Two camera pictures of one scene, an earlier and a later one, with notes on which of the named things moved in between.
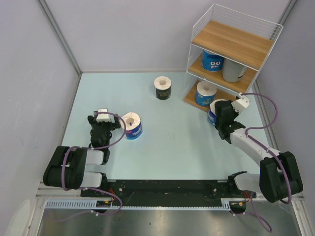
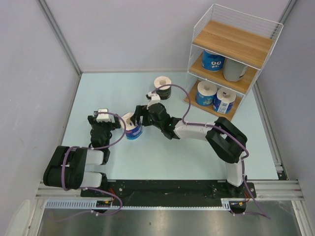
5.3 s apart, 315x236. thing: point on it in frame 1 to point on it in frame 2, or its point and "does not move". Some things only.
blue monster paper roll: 211,62 does not move
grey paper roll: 232,71 does not move
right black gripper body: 234,113 to 156,124
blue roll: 211,116 to 225,97
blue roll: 134,130 does not move
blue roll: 205,93 does not move
